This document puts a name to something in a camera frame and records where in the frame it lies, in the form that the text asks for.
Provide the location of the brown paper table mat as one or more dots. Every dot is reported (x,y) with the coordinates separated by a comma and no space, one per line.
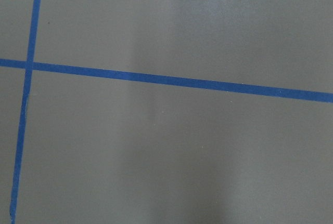
(167,111)

